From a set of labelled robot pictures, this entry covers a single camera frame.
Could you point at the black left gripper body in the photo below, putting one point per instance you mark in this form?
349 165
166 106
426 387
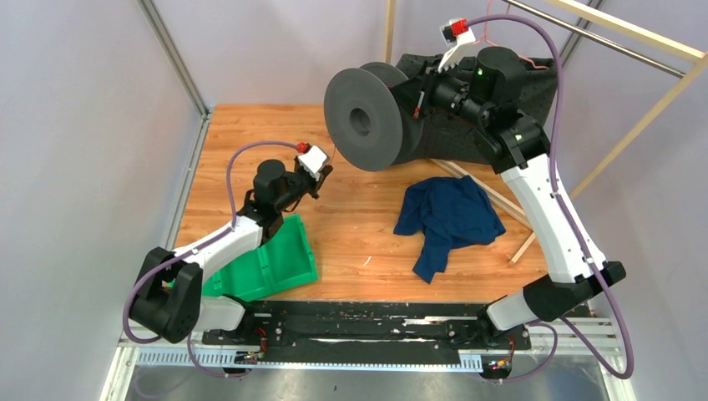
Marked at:
295 190

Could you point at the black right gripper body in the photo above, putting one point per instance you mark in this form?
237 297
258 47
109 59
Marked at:
445 92

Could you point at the dark grey cable spool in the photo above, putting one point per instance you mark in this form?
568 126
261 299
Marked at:
365 121

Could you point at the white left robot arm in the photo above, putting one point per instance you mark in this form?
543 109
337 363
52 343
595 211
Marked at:
167 295

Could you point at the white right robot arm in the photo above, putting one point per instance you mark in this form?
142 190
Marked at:
515 145

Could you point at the green plastic divided bin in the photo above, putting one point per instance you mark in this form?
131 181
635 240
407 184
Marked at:
233 267

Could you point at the navy blue shirt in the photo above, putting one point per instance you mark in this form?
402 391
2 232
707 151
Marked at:
451 213

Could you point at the metal rack rod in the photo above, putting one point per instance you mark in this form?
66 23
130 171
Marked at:
581 31

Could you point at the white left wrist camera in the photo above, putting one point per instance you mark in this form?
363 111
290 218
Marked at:
314 160

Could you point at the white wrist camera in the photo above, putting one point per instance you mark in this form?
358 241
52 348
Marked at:
460 41
314 160

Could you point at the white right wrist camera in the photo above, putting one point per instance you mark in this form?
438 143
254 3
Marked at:
460 41

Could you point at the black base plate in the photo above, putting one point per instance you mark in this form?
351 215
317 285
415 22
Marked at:
367 333

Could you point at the wooden clothes rack frame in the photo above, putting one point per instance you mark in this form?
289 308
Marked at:
640 196

